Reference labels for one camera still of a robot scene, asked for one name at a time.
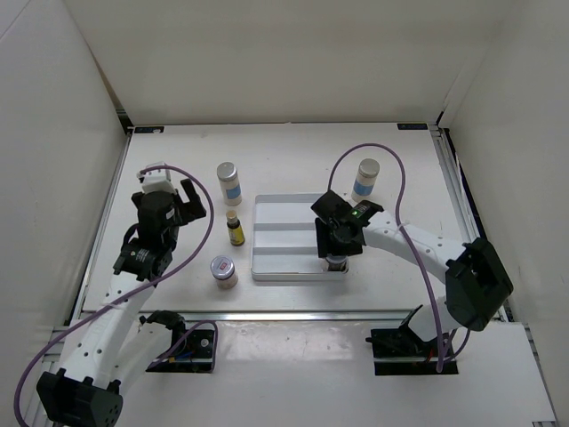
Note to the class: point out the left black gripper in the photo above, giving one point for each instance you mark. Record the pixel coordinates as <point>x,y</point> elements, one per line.
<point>191,209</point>

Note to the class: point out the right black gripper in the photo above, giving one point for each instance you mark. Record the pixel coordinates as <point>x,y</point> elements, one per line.
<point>325,246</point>

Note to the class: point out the short red-logo jar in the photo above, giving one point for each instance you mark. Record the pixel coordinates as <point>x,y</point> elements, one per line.
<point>223,271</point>
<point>336,263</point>

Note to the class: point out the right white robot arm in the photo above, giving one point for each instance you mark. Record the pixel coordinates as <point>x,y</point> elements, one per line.
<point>475,280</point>

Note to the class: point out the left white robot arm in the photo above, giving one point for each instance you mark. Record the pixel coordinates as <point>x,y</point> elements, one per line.
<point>89,386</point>

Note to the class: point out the left tall white spice jar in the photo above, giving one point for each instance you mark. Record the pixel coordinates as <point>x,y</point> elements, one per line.
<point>227,174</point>

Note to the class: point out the tall white spice jar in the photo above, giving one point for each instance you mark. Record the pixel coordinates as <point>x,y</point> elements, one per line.
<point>367,173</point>
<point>227,174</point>

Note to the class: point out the left yellow label bottle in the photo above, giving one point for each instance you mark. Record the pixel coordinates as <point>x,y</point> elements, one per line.
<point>235,231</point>

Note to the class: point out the white divided tray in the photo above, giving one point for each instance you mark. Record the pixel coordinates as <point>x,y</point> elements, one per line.
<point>284,241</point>

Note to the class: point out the right tall white spice jar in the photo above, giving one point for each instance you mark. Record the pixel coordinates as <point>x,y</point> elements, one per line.
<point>367,173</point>

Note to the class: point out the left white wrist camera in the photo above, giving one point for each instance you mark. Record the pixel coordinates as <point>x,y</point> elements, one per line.
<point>156,180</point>

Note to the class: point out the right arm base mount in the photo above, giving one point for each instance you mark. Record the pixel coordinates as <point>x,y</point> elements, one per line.
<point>412,348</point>

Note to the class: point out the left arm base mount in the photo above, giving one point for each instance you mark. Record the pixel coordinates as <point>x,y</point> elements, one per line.
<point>194,353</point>

